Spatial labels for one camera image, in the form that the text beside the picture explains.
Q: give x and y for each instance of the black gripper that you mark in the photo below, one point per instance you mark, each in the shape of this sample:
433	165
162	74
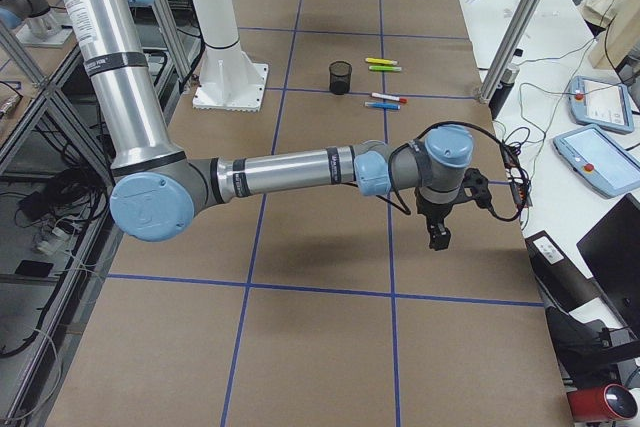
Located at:
433	211

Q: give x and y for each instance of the blue marker pen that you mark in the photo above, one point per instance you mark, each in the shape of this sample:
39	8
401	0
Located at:
382	105

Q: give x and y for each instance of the red capped white marker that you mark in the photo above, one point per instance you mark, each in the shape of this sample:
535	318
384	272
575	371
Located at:
389	98

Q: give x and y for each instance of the green highlighter pen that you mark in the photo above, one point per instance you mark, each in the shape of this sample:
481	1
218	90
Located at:
384	68

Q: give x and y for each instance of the yellow highlighter pen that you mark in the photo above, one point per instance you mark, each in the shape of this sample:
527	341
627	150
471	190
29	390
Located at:
381	61

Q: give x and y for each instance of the black laptop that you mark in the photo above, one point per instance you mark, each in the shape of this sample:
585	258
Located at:
610	249

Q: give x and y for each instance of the black metal water bottle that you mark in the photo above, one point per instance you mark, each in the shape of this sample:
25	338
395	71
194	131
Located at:
503	89

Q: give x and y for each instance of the left teach pendant tablet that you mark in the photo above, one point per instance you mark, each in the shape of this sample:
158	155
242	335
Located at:
599	160

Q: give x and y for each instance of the teach pendant tablet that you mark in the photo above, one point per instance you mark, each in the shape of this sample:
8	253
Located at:
599	160
601	103

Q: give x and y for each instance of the black mesh pen cup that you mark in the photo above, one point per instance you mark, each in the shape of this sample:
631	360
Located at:
340	77

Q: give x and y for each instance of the right teach pendant tablet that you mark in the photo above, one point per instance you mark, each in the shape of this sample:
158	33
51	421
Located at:
601	103

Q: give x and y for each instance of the red cylindrical bottle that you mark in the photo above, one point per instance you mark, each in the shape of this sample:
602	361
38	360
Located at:
611	402

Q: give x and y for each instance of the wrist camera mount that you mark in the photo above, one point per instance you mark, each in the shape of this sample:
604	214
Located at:
475	187

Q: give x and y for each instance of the aluminium frame post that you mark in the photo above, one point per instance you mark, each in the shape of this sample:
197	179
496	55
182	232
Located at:
510	41

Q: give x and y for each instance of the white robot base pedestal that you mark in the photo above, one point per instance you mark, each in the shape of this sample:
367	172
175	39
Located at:
228	78

